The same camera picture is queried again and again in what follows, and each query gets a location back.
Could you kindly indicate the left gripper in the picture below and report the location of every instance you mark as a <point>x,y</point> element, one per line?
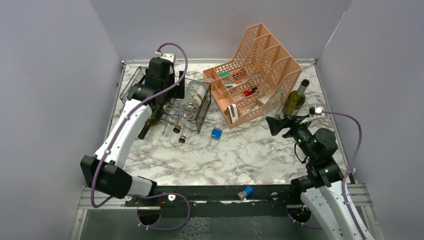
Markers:
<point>176,93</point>

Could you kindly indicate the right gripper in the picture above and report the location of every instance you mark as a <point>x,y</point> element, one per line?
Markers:
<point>276,124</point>

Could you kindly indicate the green wine bottle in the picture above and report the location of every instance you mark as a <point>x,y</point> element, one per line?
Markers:
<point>153,120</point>
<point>296,99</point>

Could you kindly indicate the blue grey cylinder cap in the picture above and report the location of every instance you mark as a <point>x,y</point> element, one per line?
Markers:
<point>242,195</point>

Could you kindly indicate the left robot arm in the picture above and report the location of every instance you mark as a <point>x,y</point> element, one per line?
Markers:
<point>104,171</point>

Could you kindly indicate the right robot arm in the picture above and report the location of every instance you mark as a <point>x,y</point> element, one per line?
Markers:
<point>323,190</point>

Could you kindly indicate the large clear labelled bottle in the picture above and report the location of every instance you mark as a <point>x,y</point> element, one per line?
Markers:
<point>194,96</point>

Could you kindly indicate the clear bottle with cork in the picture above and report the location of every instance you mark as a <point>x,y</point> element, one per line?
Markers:
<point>181,124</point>

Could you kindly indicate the red object in organizer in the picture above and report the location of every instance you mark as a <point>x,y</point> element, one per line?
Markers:
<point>250,92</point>

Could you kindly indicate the white tape dispenser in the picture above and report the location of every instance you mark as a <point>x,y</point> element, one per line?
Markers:
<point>233,112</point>

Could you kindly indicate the teal object in organizer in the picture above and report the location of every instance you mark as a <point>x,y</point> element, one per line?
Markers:
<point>224,74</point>

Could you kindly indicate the peach plastic file organizer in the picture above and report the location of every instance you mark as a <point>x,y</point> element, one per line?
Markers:
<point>260,61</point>

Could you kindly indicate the blue stamp block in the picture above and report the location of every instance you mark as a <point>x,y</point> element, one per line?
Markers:
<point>216,133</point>

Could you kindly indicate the black wire wine rack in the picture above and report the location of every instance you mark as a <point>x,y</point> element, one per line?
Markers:
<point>135,90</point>

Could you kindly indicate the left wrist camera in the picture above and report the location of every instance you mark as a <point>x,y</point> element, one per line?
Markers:
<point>167,56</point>

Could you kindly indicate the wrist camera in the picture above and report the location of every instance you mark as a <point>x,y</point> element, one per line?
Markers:
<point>167,56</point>
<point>315,112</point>

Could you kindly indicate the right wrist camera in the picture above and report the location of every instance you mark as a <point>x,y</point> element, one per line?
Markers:
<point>315,112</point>

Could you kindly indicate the black base frame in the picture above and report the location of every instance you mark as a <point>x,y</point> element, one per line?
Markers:
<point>170,208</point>

